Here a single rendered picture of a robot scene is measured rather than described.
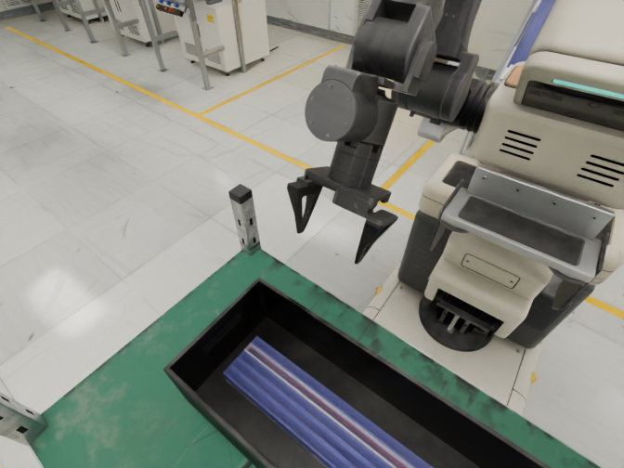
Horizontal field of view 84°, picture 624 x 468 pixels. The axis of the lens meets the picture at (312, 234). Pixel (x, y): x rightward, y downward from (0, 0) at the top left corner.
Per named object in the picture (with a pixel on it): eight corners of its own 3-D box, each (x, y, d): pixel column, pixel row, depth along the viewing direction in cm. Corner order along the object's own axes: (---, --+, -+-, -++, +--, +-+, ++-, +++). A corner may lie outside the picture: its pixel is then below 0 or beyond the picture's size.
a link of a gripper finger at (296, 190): (315, 253, 46) (335, 188, 42) (274, 231, 49) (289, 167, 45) (339, 241, 51) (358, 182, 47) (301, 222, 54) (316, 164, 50)
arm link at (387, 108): (408, 97, 41) (367, 85, 43) (388, 89, 35) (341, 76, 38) (388, 153, 44) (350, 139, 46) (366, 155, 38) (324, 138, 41)
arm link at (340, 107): (440, 45, 37) (370, 30, 41) (408, 10, 28) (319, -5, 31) (400, 152, 42) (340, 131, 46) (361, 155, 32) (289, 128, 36)
